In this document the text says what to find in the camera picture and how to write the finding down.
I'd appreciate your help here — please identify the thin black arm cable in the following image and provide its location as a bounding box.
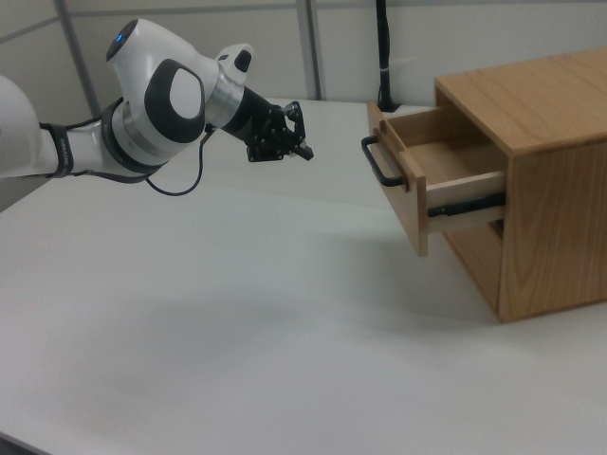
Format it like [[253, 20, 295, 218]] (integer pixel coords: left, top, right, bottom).
[[145, 122, 213, 197]]

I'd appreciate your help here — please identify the oak wooden drawer cabinet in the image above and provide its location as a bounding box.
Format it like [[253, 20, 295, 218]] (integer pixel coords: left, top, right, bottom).
[[433, 46, 607, 325]]

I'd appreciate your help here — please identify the black pole with clamp base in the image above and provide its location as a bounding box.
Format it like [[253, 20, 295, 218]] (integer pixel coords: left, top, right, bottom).
[[376, 0, 402, 114]]

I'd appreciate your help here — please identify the black metal drawer handle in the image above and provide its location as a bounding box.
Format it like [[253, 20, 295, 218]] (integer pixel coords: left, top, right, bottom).
[[360, 134, 409, 188]]

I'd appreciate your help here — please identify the black drawer slide rail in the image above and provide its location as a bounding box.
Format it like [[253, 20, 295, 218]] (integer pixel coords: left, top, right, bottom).
[[427, 192, 506, 220]]

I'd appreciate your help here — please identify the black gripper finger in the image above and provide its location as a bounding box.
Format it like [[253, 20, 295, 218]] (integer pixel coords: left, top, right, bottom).
[[284, 142, 316, 163], [279, 100, 308, 146]]

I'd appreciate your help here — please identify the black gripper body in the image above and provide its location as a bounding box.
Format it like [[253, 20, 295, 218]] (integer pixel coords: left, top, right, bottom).
[[221, 86, 291, 165]]

